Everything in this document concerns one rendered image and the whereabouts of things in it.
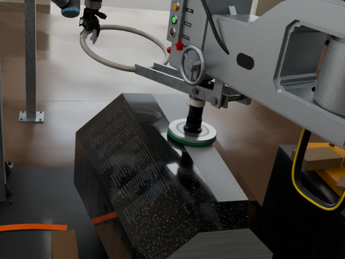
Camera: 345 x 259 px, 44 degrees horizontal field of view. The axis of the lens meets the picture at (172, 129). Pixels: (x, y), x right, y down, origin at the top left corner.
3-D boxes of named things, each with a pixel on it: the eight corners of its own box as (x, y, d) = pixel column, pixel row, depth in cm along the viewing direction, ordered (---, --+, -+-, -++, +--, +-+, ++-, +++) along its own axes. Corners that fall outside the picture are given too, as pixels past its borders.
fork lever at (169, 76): (255, 104, 166) (256, 91, 165) (217, 109, 156) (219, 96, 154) (160, 71, 220) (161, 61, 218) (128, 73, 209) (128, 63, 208)
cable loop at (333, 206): (344, 223, 131) (379, 132, 117) (337, 226, 129) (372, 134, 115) (288, 184, 147) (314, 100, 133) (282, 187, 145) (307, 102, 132)
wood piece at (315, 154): (325, 155, 194) (328, 146, 192) (340, 166, 185) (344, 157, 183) (289, 159, 186) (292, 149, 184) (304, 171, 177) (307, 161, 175)
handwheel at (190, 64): (218, 90, 158) (226, 51, 151) (197, 92, 152) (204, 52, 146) (195, 76, 169) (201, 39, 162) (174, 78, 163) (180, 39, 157)
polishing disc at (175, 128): (158, 127, 187) (158, 125, 186) (190, 117, 201) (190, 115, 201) (194, 147, 174) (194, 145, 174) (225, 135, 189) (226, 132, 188)
